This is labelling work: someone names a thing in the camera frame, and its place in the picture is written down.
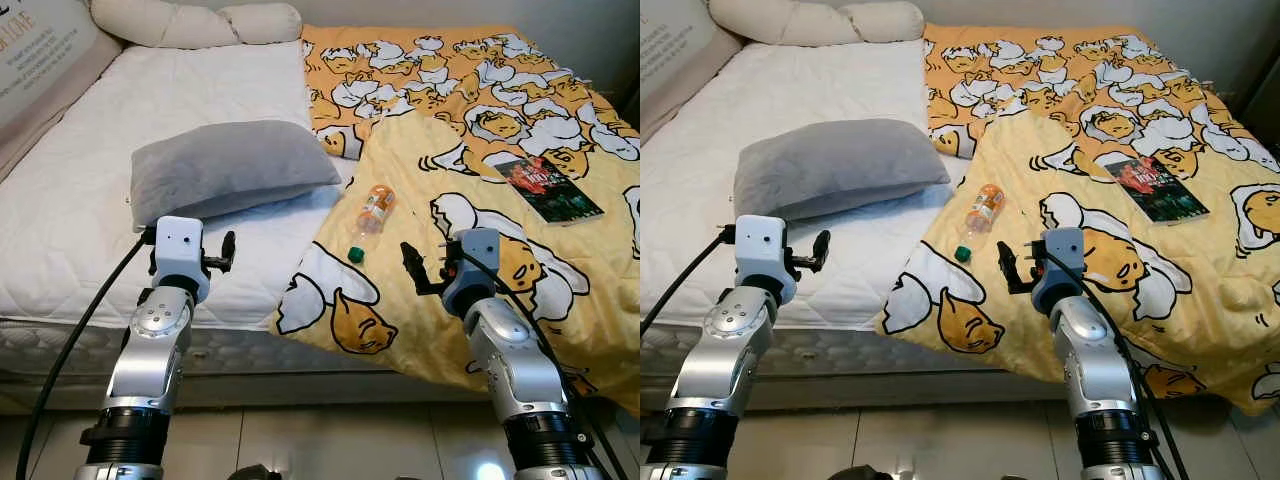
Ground grey pillow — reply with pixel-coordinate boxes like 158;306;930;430
130;120;343;233
733;118;951;223

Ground dark cover book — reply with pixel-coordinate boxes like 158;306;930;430
495;155;606;226
1103;155;1211;226

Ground orange label plastic bottle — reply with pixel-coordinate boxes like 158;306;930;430
953;183;1006;264
347;184;397;265

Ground yellow cartoon egg blanket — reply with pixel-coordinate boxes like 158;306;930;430
272;25;641;416
875;25;1280;416

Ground beige bed base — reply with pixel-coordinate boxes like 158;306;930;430
640;372;1066;413
0;372;501;413

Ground white quilted mattress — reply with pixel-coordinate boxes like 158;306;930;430
640;40;966;386
0;40;361;386

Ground cream bolster pillow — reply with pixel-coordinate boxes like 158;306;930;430
218;3;303;46
90;0;246;49
708;0;866;46
838;2;926;43

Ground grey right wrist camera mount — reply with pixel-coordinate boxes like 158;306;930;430
443;228;501;316
1034;228;1087;316

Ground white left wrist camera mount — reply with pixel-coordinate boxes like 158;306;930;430
735;215;791;301
152;215;207;301

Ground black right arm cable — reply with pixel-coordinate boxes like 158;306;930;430
1040;250;1191;480
450;248;631;480

